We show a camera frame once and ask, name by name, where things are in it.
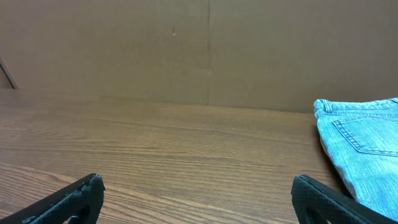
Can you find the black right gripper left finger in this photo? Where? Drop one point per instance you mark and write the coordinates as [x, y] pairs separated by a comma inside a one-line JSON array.
[[79, 202]]

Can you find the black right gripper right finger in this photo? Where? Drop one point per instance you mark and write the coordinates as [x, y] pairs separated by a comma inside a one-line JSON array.
[[316, 203]]

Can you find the light blue denim shorts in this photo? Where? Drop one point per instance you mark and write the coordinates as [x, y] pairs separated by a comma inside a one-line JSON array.
[[360, 139]]

